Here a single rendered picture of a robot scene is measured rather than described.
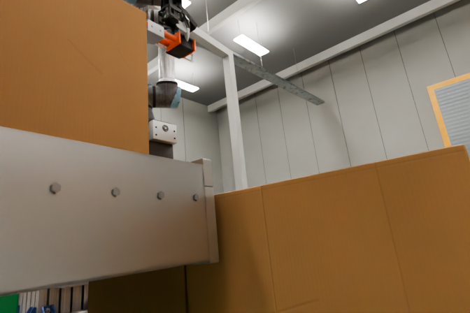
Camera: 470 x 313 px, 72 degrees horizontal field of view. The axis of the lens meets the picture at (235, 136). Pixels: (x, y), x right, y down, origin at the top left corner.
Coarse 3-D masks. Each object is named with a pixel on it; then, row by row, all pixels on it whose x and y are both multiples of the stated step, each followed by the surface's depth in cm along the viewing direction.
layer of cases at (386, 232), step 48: (240, 192) 71; (288, 192) 65; (336, 192) 59; (384, 192) 55; (432, 192) 51; (240, 240) 69; (288, 240) 63; (336, 240) 58; (384, 240) 53; (432, 240) 49; (96, 288) 94; (144, 288) 83; (192, 288) 74; (240, 288) 67; (288, 288) 61; (336, 288) 56; (384, 288) 52; (432, 288) 48
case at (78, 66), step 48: (0, 0) 58; (48, 0) 65; (96, 0) 74; (0, 48) 56; (48, 48) 62; (96, 48) 71; (144, 48) 82; (0, 96) 54; (48, 96) 60; (96, 96) 68; (144, 96) 78; (96, 144) 65; (144, 144) 74
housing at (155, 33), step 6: (150, 24) 110; (156, 24) 112; (150, 30) 109; (156, 30) 112; (162, 30) 114; (150, 36) 112; (156, 36) 112; (162, 36) 113; (150, 42) 115; (156, 42) 116
